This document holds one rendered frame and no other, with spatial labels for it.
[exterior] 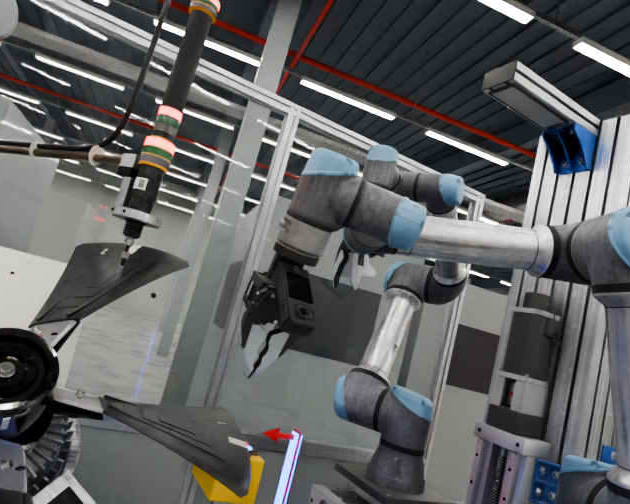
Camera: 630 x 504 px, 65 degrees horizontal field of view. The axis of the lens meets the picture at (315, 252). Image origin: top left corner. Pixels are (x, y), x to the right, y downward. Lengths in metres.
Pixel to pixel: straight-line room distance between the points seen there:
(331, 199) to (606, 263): 0.43
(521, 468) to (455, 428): 3.60
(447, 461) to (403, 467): 3.52
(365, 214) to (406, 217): 0.06
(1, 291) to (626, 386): 1.09
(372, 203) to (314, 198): 0.08
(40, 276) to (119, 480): 0.67
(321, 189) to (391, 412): 0.76
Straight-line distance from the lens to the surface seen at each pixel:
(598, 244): 0.87
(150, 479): 1.60
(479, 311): 4.80
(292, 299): 0.68
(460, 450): 4.89
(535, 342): 1.22
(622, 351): 0.87
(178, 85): 0.80
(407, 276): 1.54
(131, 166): 0.79
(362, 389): 1.37
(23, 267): 1.17
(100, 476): 1.58
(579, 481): 1.01
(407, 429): 1.32
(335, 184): 0.71
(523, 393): 1.21
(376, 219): 0.71
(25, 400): 0.70
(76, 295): 0.87
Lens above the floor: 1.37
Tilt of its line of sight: 8 degrees up
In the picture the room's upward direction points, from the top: 15 degrees clockwise
